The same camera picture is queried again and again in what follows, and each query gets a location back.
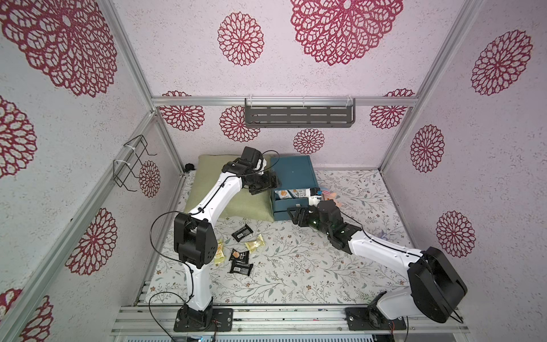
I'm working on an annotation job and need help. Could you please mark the white cookie packet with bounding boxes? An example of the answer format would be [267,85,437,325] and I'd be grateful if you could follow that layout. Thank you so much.
[293,188,311,198]
[276,190,296,200]

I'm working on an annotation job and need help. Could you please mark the teal top drawer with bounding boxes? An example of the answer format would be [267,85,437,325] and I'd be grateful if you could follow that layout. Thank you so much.
[272,188,321,221]

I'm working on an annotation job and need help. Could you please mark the yellow-green cookie packet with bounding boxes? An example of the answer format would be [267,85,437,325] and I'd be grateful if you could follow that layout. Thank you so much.
[244,234,266,253]

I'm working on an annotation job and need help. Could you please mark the black orange cookie packet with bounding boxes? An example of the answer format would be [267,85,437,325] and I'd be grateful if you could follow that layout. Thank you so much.
[229,249,249,264]

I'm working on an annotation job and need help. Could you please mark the yellow cookie packet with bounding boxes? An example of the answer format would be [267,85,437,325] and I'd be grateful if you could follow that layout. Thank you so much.
[214,240,226,266]

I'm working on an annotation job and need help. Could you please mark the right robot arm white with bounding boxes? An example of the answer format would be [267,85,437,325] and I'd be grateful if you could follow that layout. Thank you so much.
[286,200,468,329]

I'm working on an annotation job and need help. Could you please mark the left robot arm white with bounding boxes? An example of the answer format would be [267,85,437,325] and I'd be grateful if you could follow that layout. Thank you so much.
[160,147,277,334]

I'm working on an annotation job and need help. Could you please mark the teal drawer cabinet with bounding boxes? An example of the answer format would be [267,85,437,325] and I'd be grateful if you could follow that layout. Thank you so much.
[271,155,319,190]

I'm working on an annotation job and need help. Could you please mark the round-faced plush doll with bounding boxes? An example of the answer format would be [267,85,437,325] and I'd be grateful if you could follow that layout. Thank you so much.
[321,188,340,207]

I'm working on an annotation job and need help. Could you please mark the green cushion pillow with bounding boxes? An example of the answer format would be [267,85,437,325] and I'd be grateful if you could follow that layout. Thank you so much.
[183,155,274,222]

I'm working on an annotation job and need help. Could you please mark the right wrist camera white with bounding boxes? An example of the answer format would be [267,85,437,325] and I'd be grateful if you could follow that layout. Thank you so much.
[307,189,323,207]

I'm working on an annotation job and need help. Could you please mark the grey wall shelf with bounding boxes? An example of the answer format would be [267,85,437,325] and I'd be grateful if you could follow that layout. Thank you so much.
[244,98,356,128]

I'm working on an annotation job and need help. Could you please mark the black wire wall rack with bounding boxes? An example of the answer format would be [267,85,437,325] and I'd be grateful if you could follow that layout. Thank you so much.
[112,134,157,192]

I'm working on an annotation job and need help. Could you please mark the metal base rail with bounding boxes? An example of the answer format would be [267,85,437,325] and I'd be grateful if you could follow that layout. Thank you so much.
[112,279,471,342]

